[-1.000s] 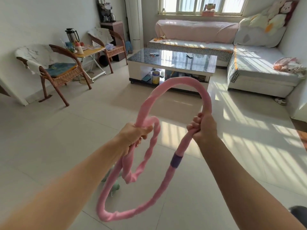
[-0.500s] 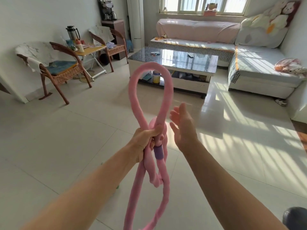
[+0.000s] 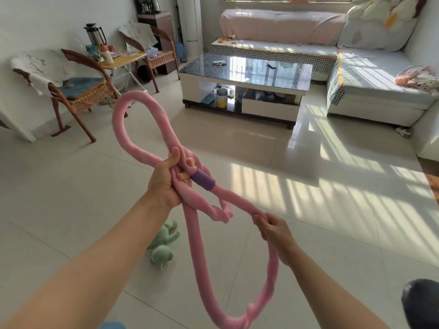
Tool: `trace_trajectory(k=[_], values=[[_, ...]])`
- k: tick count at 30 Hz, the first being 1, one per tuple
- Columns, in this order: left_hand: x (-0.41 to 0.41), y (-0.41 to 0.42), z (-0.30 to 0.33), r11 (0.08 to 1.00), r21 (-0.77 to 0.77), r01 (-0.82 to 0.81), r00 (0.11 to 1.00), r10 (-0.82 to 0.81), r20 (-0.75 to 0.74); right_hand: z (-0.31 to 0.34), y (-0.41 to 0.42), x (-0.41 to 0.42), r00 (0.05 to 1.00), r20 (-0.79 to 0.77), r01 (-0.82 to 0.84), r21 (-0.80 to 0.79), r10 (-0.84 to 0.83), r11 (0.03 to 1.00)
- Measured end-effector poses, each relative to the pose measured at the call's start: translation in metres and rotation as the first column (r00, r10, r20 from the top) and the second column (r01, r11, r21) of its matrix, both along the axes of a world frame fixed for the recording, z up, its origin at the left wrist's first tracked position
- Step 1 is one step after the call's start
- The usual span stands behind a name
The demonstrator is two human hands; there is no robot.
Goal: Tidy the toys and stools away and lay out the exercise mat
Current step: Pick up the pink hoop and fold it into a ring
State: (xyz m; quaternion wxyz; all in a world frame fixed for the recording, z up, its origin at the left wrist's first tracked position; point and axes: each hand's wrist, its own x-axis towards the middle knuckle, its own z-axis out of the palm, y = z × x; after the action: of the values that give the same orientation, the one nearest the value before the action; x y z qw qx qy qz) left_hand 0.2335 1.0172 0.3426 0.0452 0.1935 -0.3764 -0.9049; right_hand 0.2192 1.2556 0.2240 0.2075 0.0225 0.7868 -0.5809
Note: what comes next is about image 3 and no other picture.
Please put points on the yellow folding table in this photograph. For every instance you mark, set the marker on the yellow folding table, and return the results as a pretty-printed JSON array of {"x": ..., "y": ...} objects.
[{"x": 123, "y": 59}]

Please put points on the person's left hand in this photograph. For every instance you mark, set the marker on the person's left hand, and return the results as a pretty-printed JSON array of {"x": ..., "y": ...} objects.
[{"x": 163, "y": 185}]

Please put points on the white corner sofa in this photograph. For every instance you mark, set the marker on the white corner sofa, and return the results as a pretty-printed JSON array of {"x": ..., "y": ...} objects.
[{"x": 370, "y": 82}]

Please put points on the pink sofa cover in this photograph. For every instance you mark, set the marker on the pink sofa cover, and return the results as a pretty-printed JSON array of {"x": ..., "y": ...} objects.
[{"x": 281, "y": 27}]

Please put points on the steel thermos flask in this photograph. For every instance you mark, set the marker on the steel thermos flask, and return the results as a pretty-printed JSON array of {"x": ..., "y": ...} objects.
[{"x": 94, "y": 35}]

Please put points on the white plastic bottle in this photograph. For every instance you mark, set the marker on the white plastic bottle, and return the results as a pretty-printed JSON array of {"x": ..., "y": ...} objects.
[{"x": 107, "y": 56}]

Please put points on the white cloth chair cover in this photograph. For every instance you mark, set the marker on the white cloth chair cover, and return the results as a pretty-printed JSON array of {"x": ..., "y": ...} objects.
[{"x": 34, "y": 68}]

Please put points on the blue seat cushion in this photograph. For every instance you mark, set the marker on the blue seat cushion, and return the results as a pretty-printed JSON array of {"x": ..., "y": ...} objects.
[{"x": 80, "y": 87}]

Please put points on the white standing air conditioner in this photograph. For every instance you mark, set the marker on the white standing air conditioner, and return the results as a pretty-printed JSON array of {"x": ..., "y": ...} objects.
[{"x": 188, "y": 23}]

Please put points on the blue plastic stool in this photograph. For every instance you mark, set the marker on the blue plastic stool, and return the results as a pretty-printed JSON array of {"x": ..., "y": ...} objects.
[{"x": 111, "y": 326}]

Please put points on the brown rattan chair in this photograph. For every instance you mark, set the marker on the brown rattan chair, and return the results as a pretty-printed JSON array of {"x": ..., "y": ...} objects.
[
  {"x": 161, "y": 58},
  {"x": 89, "y": 99}
]

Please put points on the pink hula hoop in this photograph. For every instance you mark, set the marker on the pink hula hoop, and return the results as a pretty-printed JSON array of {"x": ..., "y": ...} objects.
[{"x": 197, "y": 243}]

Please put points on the flower print cushion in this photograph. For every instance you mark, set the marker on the flower print cushion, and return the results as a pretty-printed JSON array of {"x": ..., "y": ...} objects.
[{"x": 370, "y": 30}]

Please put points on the person's right forearm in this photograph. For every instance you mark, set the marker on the person's right forearm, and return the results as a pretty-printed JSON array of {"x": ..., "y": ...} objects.
[{"x": 329, "y": 298}]

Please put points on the person's left forearm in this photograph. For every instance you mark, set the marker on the person's left forearm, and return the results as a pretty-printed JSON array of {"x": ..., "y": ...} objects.
[{"x": 75, "y": 277}]

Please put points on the brown wooden cabinet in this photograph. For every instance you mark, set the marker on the brown wooden cabinet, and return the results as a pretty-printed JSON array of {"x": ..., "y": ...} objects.
[{"x": 164, "y": 23}]

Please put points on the person's right hand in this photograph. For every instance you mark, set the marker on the person's right hand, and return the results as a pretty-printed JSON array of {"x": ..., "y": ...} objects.
[{"x": 277, "y": 236}]

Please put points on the glass top coffee table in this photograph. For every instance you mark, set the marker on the glass top coffee table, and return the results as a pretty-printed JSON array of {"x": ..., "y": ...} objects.
[{"x": 260, "y": 75}]

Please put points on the yellow label can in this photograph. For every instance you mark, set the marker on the yellow label can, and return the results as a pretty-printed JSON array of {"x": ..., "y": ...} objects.
[{"x": 222, "y": 98}]

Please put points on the pale green plush rabbit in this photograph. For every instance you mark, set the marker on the pale green plush rabbit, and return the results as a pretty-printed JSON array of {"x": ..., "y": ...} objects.
[{"x": 161, "y": 255}]

